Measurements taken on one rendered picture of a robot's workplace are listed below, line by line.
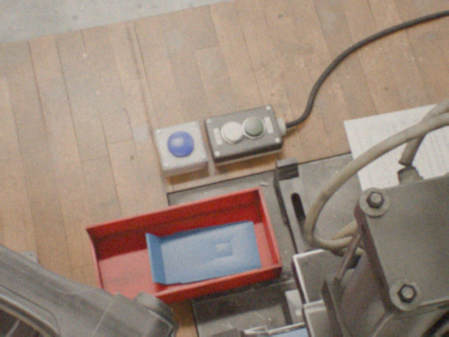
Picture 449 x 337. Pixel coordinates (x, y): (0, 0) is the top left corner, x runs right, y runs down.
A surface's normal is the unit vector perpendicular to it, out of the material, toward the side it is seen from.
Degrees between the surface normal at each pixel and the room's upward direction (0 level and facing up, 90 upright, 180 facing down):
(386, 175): 1
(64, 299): 14
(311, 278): 0
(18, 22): 0
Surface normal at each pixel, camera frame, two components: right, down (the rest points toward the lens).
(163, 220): 0.23, 0.91
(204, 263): 0.00, -0.37
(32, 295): 0.22, -0.25
